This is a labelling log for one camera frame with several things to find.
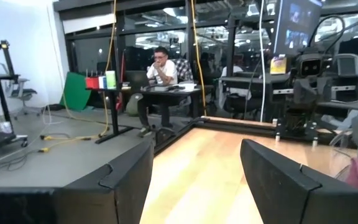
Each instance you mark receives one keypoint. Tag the black work desk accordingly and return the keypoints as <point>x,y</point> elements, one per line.
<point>250,80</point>

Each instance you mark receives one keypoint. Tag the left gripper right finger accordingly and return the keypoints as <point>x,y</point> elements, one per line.
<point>284,193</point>

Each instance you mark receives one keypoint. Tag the red box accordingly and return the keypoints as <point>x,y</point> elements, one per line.
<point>92,83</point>

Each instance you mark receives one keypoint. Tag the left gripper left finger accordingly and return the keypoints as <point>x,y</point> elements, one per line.
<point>123,193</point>

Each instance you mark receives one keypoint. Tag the clear plastic tray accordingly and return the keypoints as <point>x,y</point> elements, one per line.
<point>342,174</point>
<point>340,139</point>

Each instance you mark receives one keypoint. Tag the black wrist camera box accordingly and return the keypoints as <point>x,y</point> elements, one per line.
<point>309,67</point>

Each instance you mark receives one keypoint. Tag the large dark monitor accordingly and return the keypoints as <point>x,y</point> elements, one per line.
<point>297,26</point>

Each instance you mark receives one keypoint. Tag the yellow package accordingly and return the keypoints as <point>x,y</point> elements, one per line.
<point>278,64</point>

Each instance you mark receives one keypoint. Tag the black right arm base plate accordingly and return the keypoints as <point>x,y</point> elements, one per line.
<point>294,136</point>

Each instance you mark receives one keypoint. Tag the black equipment stand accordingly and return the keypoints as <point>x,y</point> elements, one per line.
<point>2,84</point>

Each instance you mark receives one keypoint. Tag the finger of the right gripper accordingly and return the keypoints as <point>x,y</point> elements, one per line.
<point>299,91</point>
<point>311,91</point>

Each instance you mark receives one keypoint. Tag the grey office chair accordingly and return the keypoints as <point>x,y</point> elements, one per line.
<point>23,93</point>

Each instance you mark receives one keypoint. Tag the black pedestal stand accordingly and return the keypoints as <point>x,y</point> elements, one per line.
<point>114,109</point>

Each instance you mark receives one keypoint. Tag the grey chair back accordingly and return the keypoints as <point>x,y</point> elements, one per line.
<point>348,67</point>

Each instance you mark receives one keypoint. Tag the white cup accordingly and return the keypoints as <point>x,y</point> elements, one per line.
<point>6,127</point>

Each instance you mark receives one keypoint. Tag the blue white box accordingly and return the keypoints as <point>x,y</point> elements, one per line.
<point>102,82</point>

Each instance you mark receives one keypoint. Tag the black office desk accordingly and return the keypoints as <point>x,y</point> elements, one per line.
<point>166,92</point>

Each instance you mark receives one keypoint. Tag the black aluminium table frame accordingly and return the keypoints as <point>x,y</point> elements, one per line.
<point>228,125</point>

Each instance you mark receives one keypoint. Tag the green board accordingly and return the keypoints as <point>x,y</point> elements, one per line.
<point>76,91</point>

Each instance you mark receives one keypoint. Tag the black laptop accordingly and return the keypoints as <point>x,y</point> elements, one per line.
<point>137,80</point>

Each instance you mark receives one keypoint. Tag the person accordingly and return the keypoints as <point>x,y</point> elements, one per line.
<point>231,71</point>
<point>164,70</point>
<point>184,70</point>

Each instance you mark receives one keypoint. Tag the light green box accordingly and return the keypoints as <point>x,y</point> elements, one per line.
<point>111,79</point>

